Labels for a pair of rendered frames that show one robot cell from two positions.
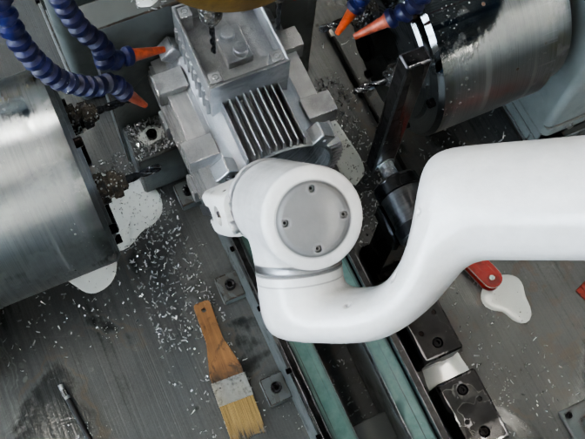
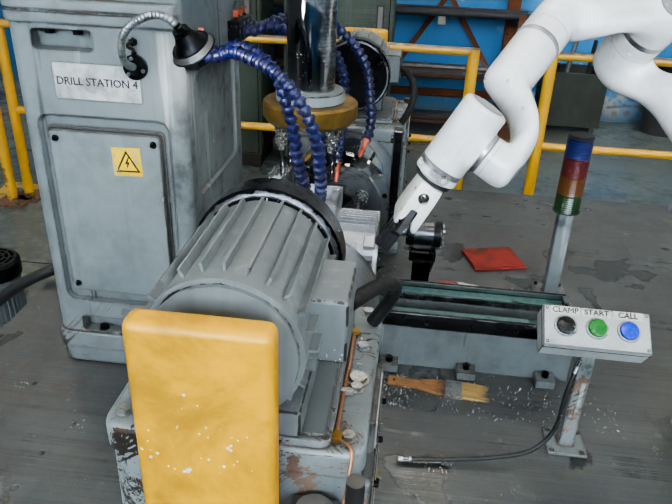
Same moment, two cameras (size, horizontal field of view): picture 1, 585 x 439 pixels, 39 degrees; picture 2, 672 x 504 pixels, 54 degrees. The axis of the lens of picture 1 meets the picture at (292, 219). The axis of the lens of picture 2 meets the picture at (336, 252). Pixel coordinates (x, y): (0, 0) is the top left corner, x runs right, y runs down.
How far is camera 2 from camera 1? 1.12 m
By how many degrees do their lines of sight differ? 51
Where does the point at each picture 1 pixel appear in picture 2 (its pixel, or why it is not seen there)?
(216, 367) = (435, 388)
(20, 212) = not seen: hidden behind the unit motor
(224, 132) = (348, 234)
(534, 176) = (523, 41)
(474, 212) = (523, 61)
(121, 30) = not seen: hidden behind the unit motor
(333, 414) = (507, 320)
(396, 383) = (502, 298)
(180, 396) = (443, 412)
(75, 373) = (393, 451)
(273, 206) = (479, 103)
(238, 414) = (471, 392)
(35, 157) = not seen: hidden behind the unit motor
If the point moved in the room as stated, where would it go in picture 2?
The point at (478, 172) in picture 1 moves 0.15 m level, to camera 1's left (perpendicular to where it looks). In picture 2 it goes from (509, 55) to (468, 66)
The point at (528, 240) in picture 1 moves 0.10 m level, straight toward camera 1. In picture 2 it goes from (540, 58) to (570, 70)
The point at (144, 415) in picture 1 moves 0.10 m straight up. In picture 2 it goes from (445, 432) to (451, 389)
